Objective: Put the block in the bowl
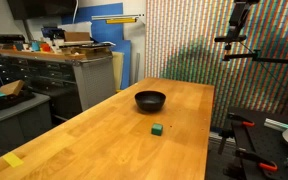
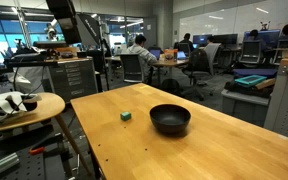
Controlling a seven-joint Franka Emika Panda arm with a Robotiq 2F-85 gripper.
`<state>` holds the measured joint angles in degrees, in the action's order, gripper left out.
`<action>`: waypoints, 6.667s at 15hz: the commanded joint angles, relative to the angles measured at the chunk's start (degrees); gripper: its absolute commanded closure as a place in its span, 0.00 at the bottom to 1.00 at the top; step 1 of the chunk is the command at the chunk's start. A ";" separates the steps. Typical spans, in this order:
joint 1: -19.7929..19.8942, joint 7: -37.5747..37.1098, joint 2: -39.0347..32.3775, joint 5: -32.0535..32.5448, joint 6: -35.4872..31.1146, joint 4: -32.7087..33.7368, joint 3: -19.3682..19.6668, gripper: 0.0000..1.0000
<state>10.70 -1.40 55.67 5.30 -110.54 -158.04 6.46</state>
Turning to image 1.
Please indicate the black bowl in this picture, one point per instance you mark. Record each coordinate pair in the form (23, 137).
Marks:
(150, 101)

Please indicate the green cube block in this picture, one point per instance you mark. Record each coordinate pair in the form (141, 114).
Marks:
(156, 129)

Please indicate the beige foam panel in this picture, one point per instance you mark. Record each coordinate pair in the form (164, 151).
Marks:
(117, 70)

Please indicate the blue board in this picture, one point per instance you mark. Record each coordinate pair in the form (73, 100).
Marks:
(112, 36)

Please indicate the yellow spirit level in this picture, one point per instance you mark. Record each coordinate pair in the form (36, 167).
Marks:
(120, 20)

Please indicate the flat brown cardboard box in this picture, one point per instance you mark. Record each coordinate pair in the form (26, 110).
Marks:
(77, 36)

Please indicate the grey drawer cabinet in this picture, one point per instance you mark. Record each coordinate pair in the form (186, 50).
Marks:
(57, 83)

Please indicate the orange container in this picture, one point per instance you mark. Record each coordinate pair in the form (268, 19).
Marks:
(45, 47)

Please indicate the wooden workbench top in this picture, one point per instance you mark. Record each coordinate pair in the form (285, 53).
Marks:
(34, 54)

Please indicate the teal cup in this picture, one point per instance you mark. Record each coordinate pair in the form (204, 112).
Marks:
(35, 45)

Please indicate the grey storage bin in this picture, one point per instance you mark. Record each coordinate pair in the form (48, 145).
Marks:
(17, 123)

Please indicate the dark monitor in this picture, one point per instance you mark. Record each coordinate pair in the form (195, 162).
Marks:
(40, 8)

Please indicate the small brown cardboard box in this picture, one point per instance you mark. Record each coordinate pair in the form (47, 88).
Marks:
(12, 87)

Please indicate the aluminium extrusion bar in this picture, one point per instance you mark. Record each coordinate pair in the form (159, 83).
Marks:
(276, 124)

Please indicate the black perforated breadboard table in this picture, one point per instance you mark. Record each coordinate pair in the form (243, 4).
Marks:
(270, 143)

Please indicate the black case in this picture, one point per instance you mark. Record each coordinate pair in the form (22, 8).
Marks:
(7, 101)

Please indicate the black device box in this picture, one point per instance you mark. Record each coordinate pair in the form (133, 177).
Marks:
(9, 38)

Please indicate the yellow sticky note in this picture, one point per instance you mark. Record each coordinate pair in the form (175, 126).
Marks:
(13, 160)

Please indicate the white rail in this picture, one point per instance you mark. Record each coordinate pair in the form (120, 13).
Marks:
(117, 16)

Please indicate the black camera on mount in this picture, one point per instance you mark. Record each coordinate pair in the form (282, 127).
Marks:
(237, 20)

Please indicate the black horizontal mount rod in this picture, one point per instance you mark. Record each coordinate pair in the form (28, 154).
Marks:
(277, 60)

